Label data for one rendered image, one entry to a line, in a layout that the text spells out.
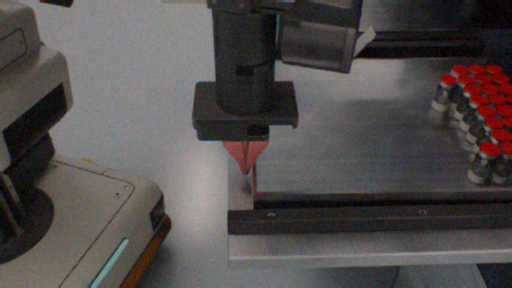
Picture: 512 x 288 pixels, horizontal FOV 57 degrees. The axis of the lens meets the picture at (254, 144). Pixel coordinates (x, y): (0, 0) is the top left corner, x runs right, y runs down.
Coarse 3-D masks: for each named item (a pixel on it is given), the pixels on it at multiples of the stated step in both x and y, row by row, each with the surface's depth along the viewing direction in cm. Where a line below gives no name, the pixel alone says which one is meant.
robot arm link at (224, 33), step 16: (224, 16) 39; (240, 16) 38; (256, 16) 39; (272, 16) 40; (224, 32) 40; (240, 32) 39; (256, 32) 39; (272, 32) 41; (224, 48) 41; (240, 48) 40; (256, 48) 41; (272, 48) 42; (240, 64) 41; (256, 64) 42
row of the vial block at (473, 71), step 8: (472, 72) 63; (480, 72) 63; (480, 80) 61; (488, 80) 61; (480, 88) 61; (488, 88) 60; (496, 88) 60; (488, 96) 60; (496, 96) 59; (488, 104) 59; (496, 104) 58; (504, 104) 58; (496, 112) 57; (504, 112) 56; (504, 120) 55; (504, 128) 55
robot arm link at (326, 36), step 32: (224, 0) 36; (256, 0) 37; (288, 0) 36; (320, 0) 37; (352, 0) 37; (288, 32) 38; (320, 32) 38; (352, 32) 37; (288, 64) 41; (320, 64) 39
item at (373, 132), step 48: (336, 96) 67; (384, 96) 67; (432, 96) 67; (288, 144) 59; (336, 144) 59; (384, 144) 59; (432, 144) 59; (288, 192) 48; (336, 192) 48; (384, 192) 48; (432, 192) 48; (480, 192) 49
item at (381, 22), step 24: (384, 0) 90; (408, 0) 90; (432, 0) 90; (456, 0) 90; (480, 0) 90; (360, 24) 83; (384, 24) 83; (408, 24) 83; (432, 24) 83; (456, 24) 83; (480, 24) 83; (504, 24) 83
